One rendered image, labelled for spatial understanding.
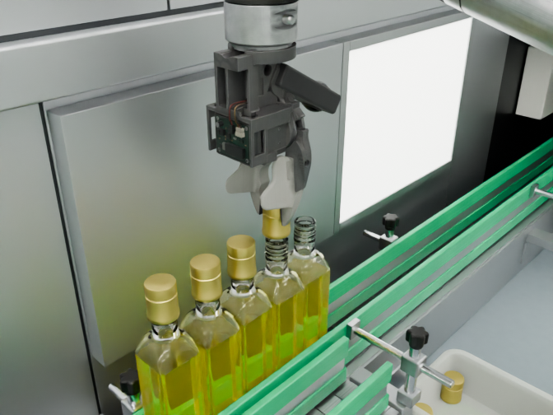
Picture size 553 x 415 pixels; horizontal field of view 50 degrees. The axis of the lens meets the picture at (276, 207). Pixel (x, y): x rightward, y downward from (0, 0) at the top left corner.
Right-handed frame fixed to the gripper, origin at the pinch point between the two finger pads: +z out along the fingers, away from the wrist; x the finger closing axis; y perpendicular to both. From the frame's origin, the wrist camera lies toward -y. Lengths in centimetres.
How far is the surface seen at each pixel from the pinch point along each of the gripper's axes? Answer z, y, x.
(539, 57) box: 3, -107, -13
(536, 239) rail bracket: 33, -74, 7
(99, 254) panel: 4.0, 17.7, -12.0
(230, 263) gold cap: 4.6, 7.6, -0.1
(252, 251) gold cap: 3.0, 5.7, 1.6
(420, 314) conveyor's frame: 30.6, -30.4, 4.8
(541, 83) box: 9, -107, -11
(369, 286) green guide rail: 27.5, -27.4, -3.9
